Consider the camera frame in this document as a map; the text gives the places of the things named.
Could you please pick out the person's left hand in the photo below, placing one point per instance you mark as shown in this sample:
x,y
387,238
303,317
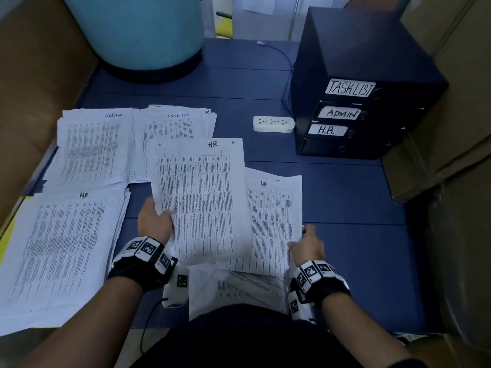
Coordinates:
x,y
153,224

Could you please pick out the person's right hand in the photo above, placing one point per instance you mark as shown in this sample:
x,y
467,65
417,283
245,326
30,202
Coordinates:
x,y
307,247

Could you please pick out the printed paper sheet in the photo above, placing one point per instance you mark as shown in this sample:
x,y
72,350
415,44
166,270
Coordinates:
x,y
199,195
276,218

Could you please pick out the neat stack of printed papers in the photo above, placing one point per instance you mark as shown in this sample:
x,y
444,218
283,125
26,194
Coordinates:
x,y
92,149
165,126
54,256

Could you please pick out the yellow folder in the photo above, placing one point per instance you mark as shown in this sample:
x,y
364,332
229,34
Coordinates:
x,y
6,226

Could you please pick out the person's right forearm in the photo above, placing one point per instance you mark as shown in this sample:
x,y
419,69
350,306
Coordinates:
x,y
360,333

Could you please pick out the person's left forearm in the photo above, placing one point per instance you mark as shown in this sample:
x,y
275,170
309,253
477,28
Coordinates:
x,y
77,325

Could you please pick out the person's dark trousers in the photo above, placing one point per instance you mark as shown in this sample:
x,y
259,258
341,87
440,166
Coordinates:
x,y
245,341

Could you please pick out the black marker wristband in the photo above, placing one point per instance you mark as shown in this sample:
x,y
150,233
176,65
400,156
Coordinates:
x,y
318,279
142,260

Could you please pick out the white power strip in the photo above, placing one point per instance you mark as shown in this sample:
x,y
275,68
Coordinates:
x,y
274,124

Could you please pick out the teal cylindrical barrel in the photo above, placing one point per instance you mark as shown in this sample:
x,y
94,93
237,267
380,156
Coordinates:
x,y
134,26

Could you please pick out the yellow plastic item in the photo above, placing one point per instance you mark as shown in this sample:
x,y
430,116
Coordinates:
x,y
223,25

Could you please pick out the brown cardboard box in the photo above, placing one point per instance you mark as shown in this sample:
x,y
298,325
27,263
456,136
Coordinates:
x,y
460,88

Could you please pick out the white partition panel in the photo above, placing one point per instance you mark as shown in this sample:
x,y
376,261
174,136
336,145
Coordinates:
x,y
268,15

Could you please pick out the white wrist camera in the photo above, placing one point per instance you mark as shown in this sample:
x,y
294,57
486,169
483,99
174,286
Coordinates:
x,y
178,286
298,302

